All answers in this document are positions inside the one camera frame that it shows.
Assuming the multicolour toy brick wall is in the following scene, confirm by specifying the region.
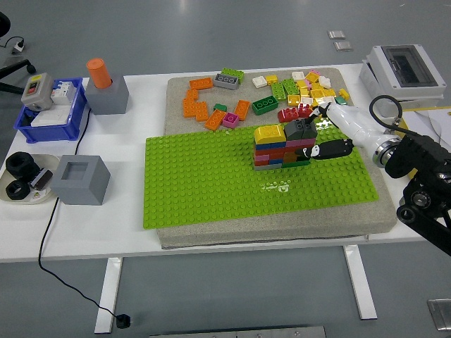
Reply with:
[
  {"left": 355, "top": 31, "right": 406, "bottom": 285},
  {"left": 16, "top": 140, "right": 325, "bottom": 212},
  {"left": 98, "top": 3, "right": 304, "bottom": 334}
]
[{"left": 252, "top": 139, "right": 316, "bottom": 173}]

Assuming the white electrical enclosure box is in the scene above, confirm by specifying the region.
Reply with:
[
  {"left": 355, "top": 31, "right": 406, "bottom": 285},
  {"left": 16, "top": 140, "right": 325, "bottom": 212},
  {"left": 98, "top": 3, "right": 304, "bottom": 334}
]
[{"left": 358, "top": 44, "right": 447, "bottom": 118}]

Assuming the long metal floor plate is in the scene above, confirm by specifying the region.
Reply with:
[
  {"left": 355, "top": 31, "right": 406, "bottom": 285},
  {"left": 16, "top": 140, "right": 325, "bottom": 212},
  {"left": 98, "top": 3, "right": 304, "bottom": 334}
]
[{"left": 149, "top": 325, "right": 327, "bottom": 338}]

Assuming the black power cable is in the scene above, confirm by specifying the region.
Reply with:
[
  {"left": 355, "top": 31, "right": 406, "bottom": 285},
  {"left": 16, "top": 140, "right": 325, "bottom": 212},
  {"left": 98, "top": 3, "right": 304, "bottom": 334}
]
[{"left": 37, "top": 107, "right": 123, "bottom": 320}]

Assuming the orange cylinder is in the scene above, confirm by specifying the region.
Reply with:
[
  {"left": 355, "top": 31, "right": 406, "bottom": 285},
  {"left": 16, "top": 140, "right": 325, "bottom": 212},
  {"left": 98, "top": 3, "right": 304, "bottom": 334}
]
[{"left": 87, "top": 58, "right": 113, "bottom": 89}]

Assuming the black office chair base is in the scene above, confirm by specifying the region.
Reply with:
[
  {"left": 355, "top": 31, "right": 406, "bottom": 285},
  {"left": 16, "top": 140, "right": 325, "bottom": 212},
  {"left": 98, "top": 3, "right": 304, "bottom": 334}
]
[{"left": 0, "top": 11, "right": 37, "bottom": 95}]

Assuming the yellow arched toy brick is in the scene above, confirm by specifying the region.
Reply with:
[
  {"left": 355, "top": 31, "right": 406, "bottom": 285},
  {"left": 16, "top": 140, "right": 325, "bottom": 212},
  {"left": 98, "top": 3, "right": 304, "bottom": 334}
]
[{"left": 254, "top": 124, "right": 288, "bottom": 145}]

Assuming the white table leg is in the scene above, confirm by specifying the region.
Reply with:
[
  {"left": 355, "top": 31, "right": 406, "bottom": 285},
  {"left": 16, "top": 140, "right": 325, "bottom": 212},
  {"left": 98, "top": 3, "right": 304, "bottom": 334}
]
[
  {"left": 94, "top": 256, "right": 123, "bottom": 334},
  {"left": 343, "top": 244, "right": 378, "bottom": 320}
]

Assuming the black plug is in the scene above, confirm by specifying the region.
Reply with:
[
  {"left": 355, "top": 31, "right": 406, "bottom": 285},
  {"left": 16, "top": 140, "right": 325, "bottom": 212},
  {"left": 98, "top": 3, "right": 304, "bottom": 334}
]
[{"left": 116, "top": 312, "right": 134, "bottom": 330}]

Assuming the grey push-button switch box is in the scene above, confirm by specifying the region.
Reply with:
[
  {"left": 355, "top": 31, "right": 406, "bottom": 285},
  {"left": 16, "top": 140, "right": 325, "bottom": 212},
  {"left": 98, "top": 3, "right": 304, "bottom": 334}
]
[{"left": 20, "top": 73, "right": 55, "bottom": 110}]

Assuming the white switch panel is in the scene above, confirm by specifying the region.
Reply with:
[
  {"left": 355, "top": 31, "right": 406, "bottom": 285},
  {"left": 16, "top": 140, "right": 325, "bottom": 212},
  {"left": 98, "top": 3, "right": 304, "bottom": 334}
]
[{"left": 30, "top": 105, "right": 71, "bottom": 127}]

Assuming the pink square toy brick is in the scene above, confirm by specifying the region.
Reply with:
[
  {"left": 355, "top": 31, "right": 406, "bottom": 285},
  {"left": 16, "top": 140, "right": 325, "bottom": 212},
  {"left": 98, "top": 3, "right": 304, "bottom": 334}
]
[{"left": 221, "top": 112, "right": 240, "bottom": 130}]

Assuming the metal floor hatch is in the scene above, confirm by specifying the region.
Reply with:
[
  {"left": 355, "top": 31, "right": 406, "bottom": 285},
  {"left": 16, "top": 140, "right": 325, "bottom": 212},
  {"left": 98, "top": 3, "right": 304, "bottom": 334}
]
[{"left": 426, "top": 298, "right": 451, "bottom": 331}]

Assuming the white circuit breaker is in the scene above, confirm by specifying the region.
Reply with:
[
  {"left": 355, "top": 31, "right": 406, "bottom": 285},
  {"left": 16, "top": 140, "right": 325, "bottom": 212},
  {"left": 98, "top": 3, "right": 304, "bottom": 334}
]
[{"left": 51, "top": 80, "right": 78, "bottom": 106}]

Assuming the grey block with square recess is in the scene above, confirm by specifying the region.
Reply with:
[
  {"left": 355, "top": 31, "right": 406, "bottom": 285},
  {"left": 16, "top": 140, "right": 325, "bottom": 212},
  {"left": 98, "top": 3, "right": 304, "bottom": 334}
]
[{"left": 50, "top": 154, "right": 111, "bottom": 206}]

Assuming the large black nut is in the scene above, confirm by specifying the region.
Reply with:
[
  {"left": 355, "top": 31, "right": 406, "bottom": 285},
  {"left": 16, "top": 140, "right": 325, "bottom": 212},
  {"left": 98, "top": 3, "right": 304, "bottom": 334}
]
[{"left": 6, "top": 151, "right": 40, "bottom": 183}]

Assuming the lime green toy brick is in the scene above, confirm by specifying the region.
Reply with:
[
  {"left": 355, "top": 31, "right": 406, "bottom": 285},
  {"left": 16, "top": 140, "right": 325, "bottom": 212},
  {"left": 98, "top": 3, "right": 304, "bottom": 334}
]
[
  {"left": 270, "top": 82, "right": 288, "bottom": 101},
  {"left": 280, "top": 77, "right": 299, "bottom": 95}
]

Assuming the dark red cylindrical part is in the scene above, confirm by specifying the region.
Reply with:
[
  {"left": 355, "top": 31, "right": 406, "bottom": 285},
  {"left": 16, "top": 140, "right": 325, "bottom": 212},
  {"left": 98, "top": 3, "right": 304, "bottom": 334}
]
[{"left": 28, "top": 168, "right": 54, "bottom": 192}]

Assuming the green studded baseplate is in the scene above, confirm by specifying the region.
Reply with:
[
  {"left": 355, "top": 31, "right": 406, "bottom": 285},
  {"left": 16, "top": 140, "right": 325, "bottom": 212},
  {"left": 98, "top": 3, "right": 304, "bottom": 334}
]
[{"left": 142, "top": 119, "right": 381, "bottom": 230}]

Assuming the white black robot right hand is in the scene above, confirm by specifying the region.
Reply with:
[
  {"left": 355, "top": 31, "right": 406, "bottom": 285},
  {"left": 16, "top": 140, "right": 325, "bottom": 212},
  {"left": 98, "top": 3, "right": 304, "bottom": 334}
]
[{"left": 294, "top": 104, "right": 392, "bottom": 161}]

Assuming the grey block with round hole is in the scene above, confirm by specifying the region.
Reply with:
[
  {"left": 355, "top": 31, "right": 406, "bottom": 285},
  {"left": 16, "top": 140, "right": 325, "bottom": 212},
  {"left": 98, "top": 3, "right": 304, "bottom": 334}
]
[{"left": 85, "top": 73, "right": 130, "bottom": 115}]

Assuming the dark green long toy brick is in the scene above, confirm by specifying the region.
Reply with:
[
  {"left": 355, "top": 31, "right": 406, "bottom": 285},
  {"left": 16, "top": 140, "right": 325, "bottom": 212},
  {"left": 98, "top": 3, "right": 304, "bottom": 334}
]
[{"left": 251, "top": 95, "right": 279, "bottom": 116}]

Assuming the white plate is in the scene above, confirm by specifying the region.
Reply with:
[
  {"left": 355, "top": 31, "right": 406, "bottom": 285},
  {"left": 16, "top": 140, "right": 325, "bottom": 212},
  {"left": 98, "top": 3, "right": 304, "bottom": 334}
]
[{"left": 0, "top": 154, "right": 61, "bottom": 205}]

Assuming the small black nut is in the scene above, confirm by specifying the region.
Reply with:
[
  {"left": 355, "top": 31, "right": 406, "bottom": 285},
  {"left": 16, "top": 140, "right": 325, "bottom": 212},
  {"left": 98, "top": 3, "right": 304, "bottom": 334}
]
[{"left": 5, "top": 180, "right": 32, "bottom": 201}]

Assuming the grey long toy brick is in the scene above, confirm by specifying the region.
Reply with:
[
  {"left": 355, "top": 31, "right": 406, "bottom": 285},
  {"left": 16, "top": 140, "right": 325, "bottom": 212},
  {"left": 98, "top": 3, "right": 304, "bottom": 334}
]
[{"left": 213, "top": 73, "right": 240, "bottom": 89}]

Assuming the pink stacked toy brick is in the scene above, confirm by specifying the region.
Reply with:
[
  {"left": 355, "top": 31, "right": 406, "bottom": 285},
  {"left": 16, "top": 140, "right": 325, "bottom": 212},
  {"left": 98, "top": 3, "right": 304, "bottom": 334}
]
[{"left": 285, "top": 137, "right": 317, "bottom": 148}]

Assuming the grey-brown foam mat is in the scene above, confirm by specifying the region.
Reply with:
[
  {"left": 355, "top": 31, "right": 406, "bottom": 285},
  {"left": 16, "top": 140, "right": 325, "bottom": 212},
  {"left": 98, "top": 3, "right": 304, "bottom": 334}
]
[{"left": 157, "top": 66, "right": 399, "bottom": 251}]

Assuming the blue plastic bin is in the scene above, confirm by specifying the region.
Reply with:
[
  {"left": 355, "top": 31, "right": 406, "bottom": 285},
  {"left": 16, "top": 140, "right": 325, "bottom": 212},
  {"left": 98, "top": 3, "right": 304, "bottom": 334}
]
[{"left": 13, "top": 77, "right": 88, "bottom": 144}]

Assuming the yellow white cardboard box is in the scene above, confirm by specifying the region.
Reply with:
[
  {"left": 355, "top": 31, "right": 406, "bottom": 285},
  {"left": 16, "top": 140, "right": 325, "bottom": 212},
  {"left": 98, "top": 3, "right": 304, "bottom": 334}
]
[{"left": 401, "top": 107, "right": 451, "bottom": 145}]

